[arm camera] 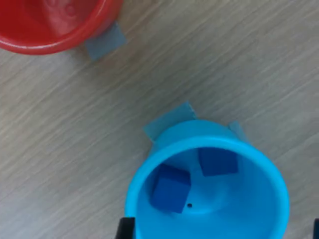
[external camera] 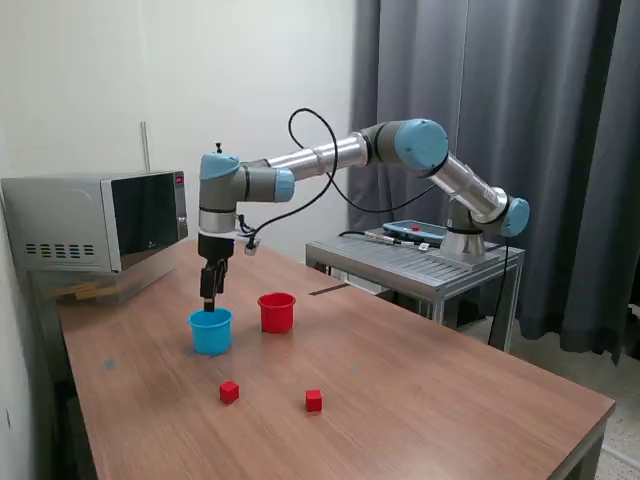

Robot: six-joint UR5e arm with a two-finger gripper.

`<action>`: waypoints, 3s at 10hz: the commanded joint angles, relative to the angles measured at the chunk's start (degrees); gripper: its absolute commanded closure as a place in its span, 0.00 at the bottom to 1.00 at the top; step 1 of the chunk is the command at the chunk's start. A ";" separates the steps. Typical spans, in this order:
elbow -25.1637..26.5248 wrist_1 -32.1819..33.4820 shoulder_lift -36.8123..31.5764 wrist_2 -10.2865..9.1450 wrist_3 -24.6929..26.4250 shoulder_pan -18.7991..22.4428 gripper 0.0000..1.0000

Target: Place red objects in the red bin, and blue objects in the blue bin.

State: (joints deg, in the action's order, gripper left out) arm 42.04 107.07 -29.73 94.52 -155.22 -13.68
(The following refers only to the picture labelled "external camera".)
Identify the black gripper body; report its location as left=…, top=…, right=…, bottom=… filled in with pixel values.
left=197, top=232, right=236, bottom=271

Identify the blue plastic bin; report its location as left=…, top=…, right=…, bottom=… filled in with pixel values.
left=187, top=307, right=234, bottom=357

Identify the red plastic bin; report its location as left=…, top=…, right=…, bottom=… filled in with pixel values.
left=256, top=292, right=297, bottom=335

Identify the silver microwave oven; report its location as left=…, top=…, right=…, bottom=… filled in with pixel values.
left=0, top=169, right=190, bottom=275

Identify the aluminium profile robot stand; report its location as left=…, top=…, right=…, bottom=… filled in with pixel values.
left=305, top=230, right=526, bottom=354

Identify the blue teach pendant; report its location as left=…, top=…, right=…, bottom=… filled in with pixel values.
left=382, top=218, right=446, bottom=242

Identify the dark grey curtain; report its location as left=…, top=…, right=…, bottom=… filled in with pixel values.
left=348, top=0, right=640, bottom=366

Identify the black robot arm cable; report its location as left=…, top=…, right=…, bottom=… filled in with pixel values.
left=238, top=107, right=454, bottom=247

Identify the black pendant cable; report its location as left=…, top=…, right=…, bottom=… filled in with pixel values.
left=338, top=228, right=432, bottom=250

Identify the black power cable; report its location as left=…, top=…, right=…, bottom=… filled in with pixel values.
left=487, top=234, right=509, bottom=346

